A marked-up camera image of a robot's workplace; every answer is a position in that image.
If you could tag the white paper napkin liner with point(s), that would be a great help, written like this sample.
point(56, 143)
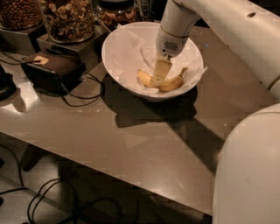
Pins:
point(128, 55)

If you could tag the glass jar of mixed nuts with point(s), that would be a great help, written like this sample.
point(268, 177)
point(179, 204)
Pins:
point(68, 21)

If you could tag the glass jar of cashews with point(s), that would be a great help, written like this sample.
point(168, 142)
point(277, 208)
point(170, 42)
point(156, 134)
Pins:
point(117, 12)

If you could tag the dark metal stand left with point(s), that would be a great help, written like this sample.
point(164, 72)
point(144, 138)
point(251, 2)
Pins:
point(23, 42)

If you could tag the white bowl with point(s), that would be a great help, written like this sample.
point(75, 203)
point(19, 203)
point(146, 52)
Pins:
point(125, 43)

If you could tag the dark metal stand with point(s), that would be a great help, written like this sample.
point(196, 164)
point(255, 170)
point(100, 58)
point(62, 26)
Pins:
point(89, 52)
point(23, 42)

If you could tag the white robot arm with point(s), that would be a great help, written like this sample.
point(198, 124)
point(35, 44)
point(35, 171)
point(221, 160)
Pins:
point(247, 179)

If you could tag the black round device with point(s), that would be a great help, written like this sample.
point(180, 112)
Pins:
point(7, 85)

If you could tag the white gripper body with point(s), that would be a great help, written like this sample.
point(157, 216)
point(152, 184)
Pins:
point(168, 45)

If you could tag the yellow banana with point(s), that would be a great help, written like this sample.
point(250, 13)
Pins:
point(167, 85)

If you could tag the dark metal stand middle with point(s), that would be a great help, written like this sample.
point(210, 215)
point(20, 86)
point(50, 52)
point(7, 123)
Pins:
point(89, 52)

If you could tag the glass jar of almonds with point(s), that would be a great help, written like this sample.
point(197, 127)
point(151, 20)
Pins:
point(19, 14)

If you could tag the black box with tag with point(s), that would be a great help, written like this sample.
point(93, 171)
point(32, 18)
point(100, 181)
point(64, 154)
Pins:
point(52, 72)

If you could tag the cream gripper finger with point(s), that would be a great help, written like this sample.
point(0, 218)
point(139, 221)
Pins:
point(161, 69)

